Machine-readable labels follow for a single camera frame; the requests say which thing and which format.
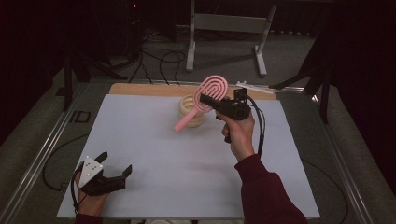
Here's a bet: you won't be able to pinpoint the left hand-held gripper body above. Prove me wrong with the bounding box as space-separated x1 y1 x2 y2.
78 156 126 197

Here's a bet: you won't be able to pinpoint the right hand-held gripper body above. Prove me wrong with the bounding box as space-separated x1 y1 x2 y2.
214 80 275 121

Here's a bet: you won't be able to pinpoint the pink hairbrush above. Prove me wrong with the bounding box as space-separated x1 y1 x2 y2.
173 75 229 133

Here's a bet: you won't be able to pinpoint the cream ribbed cup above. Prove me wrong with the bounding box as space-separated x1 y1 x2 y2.
178 93 206 129

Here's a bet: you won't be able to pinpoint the person's right hand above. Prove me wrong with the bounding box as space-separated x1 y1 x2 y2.
216 111 256 162

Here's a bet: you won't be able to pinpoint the person's left hand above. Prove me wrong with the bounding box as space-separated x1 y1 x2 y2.
74 172 108 217

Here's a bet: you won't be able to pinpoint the pale blue table mat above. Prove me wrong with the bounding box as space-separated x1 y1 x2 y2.
56 93 321 219

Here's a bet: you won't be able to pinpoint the person's white clothing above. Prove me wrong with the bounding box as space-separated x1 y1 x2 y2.
130 218 245 224

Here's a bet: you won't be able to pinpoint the black tripod stand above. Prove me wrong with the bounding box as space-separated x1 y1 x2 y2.
269 29 335 125
61 46 129 112

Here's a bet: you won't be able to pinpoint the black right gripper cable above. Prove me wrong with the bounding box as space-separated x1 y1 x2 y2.
246 94 349 224

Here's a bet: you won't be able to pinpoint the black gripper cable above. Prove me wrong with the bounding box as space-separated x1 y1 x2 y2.
42 133 92 216
246 94 349 224

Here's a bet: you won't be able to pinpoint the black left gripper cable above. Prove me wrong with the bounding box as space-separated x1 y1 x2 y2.
42 133 92 216

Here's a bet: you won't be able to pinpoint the aluminium floor rail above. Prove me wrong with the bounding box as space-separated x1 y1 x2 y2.
311 92 376 224
0 83 89 224

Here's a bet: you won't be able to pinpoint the black floor cables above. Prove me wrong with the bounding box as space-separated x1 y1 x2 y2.
128 29 187 86

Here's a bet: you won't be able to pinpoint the grey metal desk frame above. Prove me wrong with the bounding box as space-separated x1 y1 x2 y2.
185 0 277 77

